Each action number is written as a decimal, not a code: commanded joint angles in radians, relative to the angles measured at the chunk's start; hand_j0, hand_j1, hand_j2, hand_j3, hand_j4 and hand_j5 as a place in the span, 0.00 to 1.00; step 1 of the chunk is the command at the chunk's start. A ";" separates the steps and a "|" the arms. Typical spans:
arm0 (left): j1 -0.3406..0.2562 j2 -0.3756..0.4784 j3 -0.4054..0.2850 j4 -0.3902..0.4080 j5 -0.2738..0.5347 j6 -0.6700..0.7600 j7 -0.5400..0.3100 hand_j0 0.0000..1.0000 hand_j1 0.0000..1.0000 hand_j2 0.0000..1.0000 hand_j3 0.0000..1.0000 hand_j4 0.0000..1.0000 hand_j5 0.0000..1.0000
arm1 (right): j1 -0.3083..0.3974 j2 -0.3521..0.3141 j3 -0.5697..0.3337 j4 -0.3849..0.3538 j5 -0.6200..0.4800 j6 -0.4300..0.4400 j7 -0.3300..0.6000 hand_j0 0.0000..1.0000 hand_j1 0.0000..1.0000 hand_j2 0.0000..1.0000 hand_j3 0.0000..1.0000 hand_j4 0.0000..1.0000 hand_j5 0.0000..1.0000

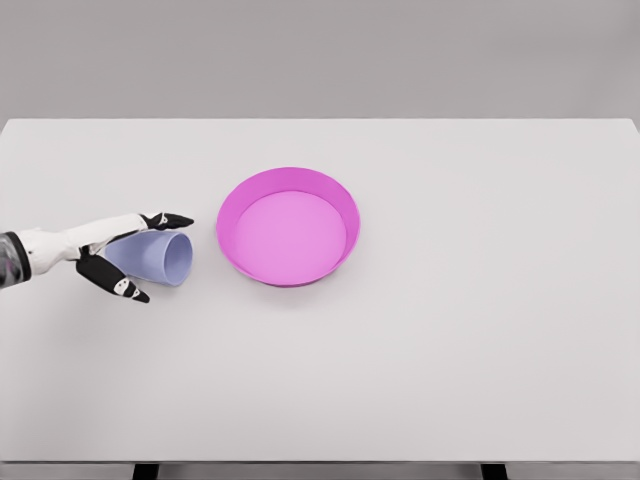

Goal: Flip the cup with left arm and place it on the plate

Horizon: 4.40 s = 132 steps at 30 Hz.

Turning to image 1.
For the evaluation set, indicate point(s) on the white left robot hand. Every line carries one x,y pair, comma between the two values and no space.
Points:
92,234

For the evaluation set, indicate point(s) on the lavender plastic cup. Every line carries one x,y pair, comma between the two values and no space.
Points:
160,255

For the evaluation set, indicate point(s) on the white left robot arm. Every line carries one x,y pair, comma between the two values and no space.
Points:
22,252

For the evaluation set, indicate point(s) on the pink round plate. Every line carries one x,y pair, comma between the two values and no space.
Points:
290,235

